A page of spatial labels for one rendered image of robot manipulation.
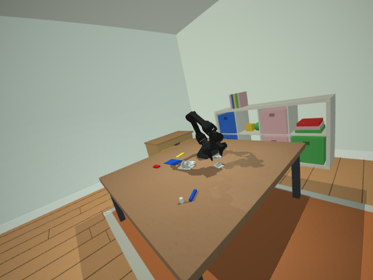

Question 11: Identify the blue rectangular plate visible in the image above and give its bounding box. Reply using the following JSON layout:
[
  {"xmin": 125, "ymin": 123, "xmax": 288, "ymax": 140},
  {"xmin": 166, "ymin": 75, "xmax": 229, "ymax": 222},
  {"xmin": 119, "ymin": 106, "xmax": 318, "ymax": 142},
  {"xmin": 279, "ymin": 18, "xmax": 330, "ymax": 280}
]
[{"xmin": 164, "ymin": 159, "xmax": 182, "ymax": 166}]

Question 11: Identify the blue rectangular bar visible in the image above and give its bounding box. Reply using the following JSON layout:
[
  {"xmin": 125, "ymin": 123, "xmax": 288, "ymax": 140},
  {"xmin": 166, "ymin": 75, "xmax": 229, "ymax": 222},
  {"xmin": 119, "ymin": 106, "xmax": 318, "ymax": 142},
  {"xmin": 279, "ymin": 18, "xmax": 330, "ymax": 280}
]
[{"xmin": 189, "ymin": 189, "xmax": 197, "ymax": 202}]

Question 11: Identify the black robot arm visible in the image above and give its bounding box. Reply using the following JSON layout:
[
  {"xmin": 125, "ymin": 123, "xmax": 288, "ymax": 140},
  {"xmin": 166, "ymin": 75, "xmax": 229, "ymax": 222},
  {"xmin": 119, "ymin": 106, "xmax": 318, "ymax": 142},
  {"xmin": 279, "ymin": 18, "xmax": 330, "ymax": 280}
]
[{"xmin": 186, "ymin": 111, "xmax": 227, "ymax": 151}]

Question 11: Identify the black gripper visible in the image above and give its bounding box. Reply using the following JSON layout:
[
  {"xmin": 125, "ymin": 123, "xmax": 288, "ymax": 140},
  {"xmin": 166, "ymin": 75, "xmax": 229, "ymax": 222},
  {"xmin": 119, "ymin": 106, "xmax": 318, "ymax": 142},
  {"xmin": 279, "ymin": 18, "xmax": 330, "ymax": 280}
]
[{"xmin": 202, "ymin": 140, "xmax": 224, "ymax": 161}]

